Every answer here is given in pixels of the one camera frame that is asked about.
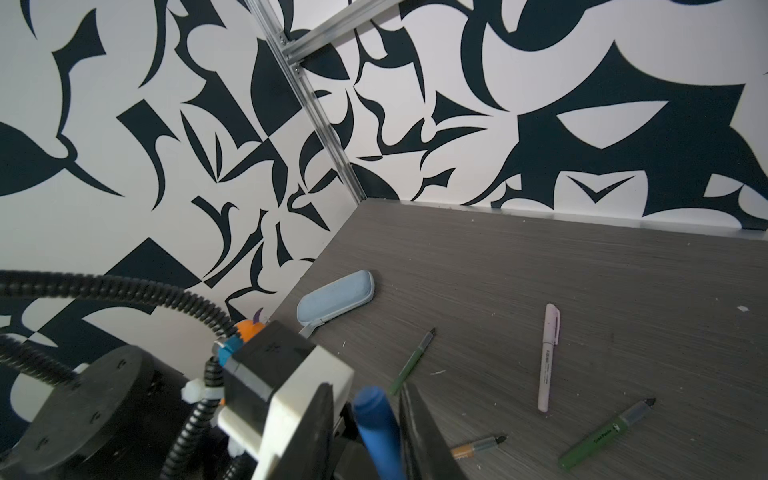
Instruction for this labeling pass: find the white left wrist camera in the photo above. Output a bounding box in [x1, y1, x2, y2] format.
[217, 322, 354, 479]

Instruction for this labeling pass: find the blue pen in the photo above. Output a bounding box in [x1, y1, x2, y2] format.
[352, 386, 406, 480]

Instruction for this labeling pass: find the light blue pencil case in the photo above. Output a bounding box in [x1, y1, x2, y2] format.
[296, 270, 375, 339]

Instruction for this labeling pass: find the pink fountain pen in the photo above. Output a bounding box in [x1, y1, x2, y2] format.
[537, 303, 561, 413]

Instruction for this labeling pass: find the green pen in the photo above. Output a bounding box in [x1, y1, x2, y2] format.
[558, 398, 657, 471]
[389, 327, 436, 396]

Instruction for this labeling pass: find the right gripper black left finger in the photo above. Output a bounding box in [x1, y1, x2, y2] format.
[268, 383, 335, 480]

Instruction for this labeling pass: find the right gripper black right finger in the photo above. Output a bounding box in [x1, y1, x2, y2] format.
[399, 383, 467, 480]

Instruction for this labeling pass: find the orange brown pen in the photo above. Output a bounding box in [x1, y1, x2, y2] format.
[451, 435, 507, 460]

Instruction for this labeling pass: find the orange shark plush toy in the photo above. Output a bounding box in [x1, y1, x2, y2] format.
[236, 308, 266, 343]

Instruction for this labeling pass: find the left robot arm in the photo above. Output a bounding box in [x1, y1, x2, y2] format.
[1, 270, 255, 479]

